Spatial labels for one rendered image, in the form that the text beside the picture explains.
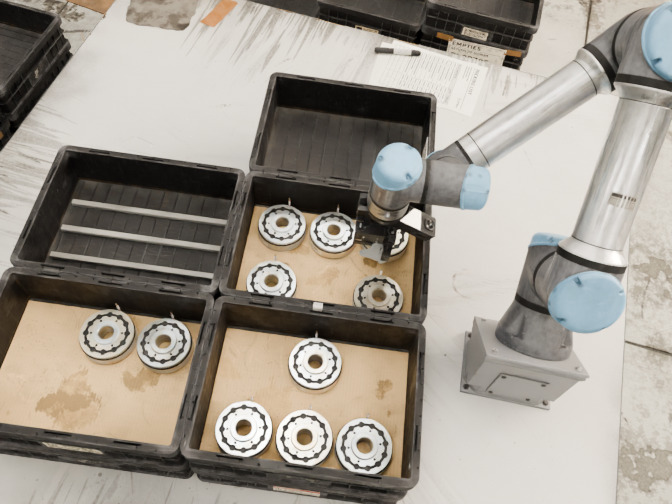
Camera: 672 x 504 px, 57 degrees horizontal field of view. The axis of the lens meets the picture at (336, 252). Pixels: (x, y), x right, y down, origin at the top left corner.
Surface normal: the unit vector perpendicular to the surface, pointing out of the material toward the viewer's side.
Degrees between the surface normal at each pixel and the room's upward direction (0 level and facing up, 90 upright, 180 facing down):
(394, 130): 0
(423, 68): 0
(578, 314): 55
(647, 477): 0
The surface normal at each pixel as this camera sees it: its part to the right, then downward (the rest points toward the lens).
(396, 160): 0.06, -0.39
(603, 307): -0.07, 0.40
